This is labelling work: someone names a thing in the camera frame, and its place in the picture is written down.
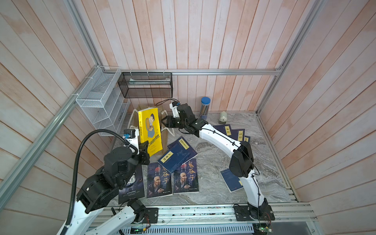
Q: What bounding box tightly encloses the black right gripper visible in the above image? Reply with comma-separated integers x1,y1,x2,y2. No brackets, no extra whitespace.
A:
160,117,189,131

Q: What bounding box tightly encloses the tan canvas bag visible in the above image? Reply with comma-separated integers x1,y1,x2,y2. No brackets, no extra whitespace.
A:
127,106,168,157

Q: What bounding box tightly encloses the yellow cartoon book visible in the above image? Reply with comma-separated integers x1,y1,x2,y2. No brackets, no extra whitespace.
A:
138,107,163,156

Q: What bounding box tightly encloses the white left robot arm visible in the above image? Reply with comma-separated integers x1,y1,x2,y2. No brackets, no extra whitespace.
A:
58,143,150,235

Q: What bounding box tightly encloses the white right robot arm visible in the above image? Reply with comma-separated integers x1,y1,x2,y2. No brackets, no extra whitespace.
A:
162,101,268,218

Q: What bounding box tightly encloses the navy book pair upper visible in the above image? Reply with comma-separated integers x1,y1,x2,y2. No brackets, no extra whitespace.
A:
168,137,197,164

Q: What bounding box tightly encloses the navy book pair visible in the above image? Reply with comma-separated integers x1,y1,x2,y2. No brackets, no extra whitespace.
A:
158,144,190,173
168,137,197,164

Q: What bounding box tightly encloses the clear pencil tube blue lid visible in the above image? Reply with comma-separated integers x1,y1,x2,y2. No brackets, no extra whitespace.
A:
199,97,211,120

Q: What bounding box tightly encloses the navy book pair lower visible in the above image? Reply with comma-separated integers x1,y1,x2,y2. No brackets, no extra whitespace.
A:
158,144,190,173

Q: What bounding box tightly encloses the old man book left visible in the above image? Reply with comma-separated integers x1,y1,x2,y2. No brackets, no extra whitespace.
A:
146,163,173,198

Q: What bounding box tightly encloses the old man book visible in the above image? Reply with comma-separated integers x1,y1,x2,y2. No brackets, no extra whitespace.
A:
146,163,173,198
173,158,199,193

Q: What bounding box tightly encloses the black wolf book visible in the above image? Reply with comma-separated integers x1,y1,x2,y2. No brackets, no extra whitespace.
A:
118,165,145,204

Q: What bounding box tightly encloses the navy book yellow label back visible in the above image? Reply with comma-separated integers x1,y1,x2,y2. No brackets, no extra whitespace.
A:
213,124,232,136

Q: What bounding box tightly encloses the old man book right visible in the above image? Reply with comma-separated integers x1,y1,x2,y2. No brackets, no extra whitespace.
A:
173,158,199,193

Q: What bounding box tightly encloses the navy book yellow label middle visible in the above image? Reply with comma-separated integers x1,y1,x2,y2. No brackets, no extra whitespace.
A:
230,129,245,142

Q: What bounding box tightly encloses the navy book front right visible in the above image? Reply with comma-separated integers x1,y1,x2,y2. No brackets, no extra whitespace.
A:
220,169,243,192

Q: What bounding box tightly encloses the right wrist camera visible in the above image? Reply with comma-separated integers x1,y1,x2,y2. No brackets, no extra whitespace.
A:
169,101,180,118

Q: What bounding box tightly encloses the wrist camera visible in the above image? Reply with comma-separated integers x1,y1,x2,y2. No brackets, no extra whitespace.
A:
123,128,139,154
169,101,180,118

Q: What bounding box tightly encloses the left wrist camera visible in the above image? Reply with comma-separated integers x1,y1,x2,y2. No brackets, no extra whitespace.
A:
123,128,139,154

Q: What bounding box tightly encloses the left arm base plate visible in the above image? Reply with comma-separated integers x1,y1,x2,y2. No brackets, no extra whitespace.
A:
132,208,159,225

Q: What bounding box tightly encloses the black mesh wall basket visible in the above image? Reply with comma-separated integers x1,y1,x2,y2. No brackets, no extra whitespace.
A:
117,72,173,99

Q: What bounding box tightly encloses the white wire mesh shelf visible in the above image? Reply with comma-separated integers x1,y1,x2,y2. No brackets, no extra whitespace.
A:
76,66,130,134

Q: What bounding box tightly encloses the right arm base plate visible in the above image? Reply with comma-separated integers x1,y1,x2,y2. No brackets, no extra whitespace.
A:
233,204,275,221

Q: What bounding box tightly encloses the aluminium front rail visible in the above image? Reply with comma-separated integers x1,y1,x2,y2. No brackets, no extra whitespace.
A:
88,202,318,228

